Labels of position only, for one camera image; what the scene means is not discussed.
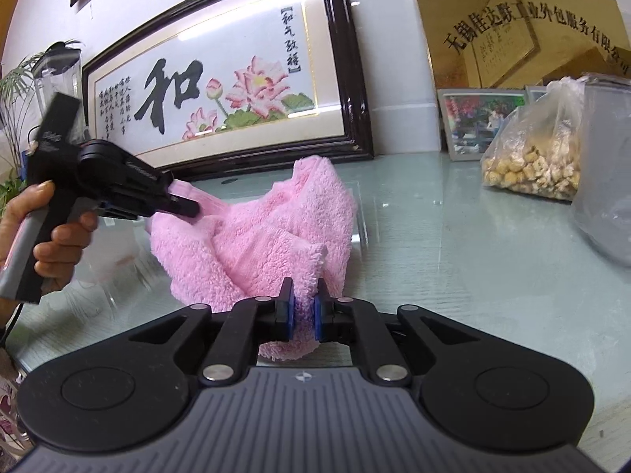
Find framed calligraphy lotus picture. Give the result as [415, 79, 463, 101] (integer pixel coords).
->
[80, 0, 375, 181]

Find grey plastic bag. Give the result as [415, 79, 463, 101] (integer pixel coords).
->
[571, 73, 631, 268]

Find gold plaque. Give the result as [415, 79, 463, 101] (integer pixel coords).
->
[405, 0, 631, 90]

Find clear blender jar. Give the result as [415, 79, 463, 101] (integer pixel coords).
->
[34, 42, 82, 143]

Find plastic bag of snacks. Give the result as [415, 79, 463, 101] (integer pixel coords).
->
[480, 77, 587, 203]

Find person's left hand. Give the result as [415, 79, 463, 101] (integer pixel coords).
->
[0, 180, 99, 284]

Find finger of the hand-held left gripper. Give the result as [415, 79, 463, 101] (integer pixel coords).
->
[165, 187, 200, 220]

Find green potted plant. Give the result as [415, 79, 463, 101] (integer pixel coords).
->
[0, 39, 80, 218]

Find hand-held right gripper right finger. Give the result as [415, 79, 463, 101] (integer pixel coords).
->
[314, 278, 476, 386]

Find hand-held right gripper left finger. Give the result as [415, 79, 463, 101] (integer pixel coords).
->
[129, 278, 297, 386]

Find framed photo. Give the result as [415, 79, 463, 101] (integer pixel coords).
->
[437, 88, 527, 161]

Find pink towel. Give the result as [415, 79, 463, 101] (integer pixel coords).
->
[149, 156, 358, 361]

